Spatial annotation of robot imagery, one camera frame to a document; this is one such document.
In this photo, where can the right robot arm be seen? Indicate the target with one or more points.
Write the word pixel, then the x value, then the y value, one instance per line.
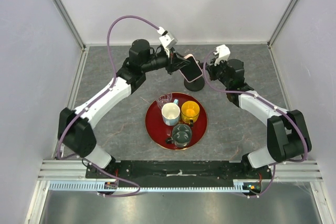
pixel 287 134

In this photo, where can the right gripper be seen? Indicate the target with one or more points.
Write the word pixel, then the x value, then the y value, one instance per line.
pixel 211 68

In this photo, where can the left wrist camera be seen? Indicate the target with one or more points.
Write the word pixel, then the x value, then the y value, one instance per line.
pixel 167 40

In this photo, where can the clear glass cup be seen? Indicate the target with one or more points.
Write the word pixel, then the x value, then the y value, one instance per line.
pixel 164 99

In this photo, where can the white mug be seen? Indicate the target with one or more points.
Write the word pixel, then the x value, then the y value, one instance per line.
pixel 171 113

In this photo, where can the yellow cup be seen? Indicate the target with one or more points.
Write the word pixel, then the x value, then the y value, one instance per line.
pixel 189 112

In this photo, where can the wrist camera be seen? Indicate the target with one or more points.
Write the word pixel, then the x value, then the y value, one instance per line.
pixel 221 53
pixel 167 40

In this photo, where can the black phone stand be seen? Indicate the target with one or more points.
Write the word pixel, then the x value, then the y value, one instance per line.
pixel 196 85

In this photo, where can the dark glass mug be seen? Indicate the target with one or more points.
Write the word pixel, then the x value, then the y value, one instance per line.
pixel 181 136

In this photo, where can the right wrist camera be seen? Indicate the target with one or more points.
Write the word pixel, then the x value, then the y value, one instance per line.
pixel 221 53

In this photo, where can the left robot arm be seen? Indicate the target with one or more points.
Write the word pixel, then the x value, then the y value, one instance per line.
pixel 75 129

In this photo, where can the round red tray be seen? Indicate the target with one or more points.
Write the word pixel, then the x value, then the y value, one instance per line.
pixel 159 131

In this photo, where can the cable duct rail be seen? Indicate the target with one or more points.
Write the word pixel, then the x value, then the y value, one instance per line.
pixel 104 187

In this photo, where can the pink smartphone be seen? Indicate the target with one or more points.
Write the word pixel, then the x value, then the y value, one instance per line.
pixel 192 71

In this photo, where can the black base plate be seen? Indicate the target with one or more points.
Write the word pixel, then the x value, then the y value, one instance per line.
pixel 185 173

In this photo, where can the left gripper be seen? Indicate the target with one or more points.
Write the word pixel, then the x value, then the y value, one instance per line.
pixel 173 61

